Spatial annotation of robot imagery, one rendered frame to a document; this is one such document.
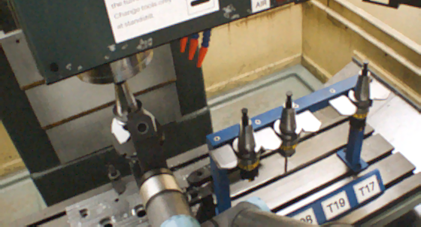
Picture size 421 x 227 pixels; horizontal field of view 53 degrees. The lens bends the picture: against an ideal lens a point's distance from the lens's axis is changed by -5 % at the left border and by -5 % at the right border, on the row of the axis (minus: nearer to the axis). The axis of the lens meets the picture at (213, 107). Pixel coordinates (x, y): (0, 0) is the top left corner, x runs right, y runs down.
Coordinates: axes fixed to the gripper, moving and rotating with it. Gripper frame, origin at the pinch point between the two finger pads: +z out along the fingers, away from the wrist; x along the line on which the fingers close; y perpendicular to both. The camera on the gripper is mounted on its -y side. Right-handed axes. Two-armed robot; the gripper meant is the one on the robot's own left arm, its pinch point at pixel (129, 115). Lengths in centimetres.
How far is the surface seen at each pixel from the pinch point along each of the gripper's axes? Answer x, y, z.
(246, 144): 21.9, 9.3, -11.4
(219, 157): 15.9, 12.2, -9.5
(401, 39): 98, 25, 22
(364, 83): 55, 6, -9
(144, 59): 5.1, -17.1, -7.2
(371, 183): 58, 39, -15
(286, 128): 32.2, 9.9, -10.4
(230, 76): 56, 66, 84
